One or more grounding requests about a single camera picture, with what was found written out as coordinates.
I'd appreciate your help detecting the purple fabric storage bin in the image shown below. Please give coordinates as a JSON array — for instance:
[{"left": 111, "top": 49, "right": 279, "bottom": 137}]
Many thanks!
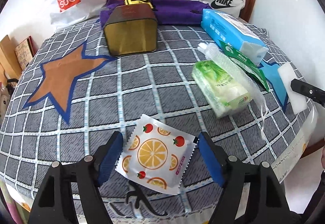
[{"left": 100, "top": 0, "right": 212, "bottom": 27}]

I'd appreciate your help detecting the brown patterned book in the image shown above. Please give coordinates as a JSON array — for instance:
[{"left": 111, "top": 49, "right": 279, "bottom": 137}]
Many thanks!
[{"left": 0, "top": 35, "right": 35, "bottom": 80}]

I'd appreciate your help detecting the white sponge block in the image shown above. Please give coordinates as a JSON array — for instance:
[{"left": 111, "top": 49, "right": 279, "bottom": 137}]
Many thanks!
[{"left": 278, "top": 65, "right": 309, "bottom": 115}]

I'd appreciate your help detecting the dark tea tin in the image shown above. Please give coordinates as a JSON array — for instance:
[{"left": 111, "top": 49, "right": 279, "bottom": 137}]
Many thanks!
[{"left": 103, "top": 3, "right": 158, "bottom": 57}]

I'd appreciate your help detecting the yellow striped pouch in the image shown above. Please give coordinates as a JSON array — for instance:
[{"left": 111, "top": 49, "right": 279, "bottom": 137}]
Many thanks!
[{"left": 124, "top": 0, "right": 153, "bottom": 10}]

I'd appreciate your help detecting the green packet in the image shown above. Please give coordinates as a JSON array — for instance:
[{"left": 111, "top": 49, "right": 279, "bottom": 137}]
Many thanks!
[{"left": 218, "top": 40, "right": 270, "bottom": 92}]

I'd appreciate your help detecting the blue tissue pack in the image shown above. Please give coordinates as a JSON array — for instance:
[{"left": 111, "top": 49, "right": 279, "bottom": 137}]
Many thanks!
[{"left": 201, "top": 9, "right": 268, "bottom": 65}]

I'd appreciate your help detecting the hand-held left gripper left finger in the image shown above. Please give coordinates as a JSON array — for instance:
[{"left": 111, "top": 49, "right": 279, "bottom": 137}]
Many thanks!
[{"left": 27, "top": 130, "right": 124, "bottom": 224}]

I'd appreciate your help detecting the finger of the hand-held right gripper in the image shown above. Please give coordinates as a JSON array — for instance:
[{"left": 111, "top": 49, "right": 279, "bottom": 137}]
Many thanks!
[{"left": 291, "top": 78, "right": 325, "bottom": 106}]

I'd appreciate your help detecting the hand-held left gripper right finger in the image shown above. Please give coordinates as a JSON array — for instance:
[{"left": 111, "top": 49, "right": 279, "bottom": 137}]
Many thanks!
[{"left": 197, "top": 133, "right": 292, "bottom": 224}]

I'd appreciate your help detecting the white duck-print table cover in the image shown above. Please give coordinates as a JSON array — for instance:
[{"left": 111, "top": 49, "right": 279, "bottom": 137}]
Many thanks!
[{"left": 273, "top": 108, "right": 318, "bottom": 185}]

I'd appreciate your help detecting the fruit-print packet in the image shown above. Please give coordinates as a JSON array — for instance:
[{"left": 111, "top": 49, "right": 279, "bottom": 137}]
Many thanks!
[{"left": 115, "top": 114, "right": 197, "bottom": 195}]

